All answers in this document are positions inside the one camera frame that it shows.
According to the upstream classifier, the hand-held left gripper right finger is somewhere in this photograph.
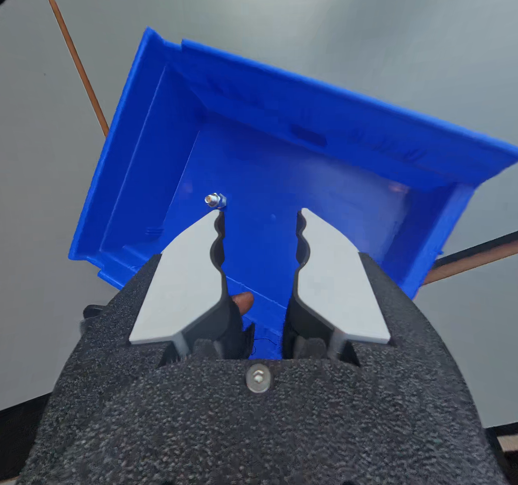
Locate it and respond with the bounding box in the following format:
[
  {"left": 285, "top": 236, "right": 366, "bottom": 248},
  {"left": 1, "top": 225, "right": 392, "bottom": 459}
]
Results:
[{"left": 287, "top": 208, "right": 392, "bottom": 359}]

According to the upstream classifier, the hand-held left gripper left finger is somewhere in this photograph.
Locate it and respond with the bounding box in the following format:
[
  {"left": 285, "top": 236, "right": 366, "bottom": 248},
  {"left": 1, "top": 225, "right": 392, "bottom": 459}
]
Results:
[{"left": 129, "top": 209, "right": 233, "bottom": 358}]

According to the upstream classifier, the blue plastic bin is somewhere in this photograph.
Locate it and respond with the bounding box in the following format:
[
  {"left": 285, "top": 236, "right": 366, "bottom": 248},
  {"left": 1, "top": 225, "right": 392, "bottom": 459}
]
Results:
[{"left": 68, "top": 27, "right": 518, "bottom": 360}]

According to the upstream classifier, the person's left hand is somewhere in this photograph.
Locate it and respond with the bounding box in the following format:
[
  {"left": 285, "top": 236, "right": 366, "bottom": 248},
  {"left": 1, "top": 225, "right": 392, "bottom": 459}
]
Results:
[{"left": 226, "top": 292, "right": 255, "bottom": 359}]

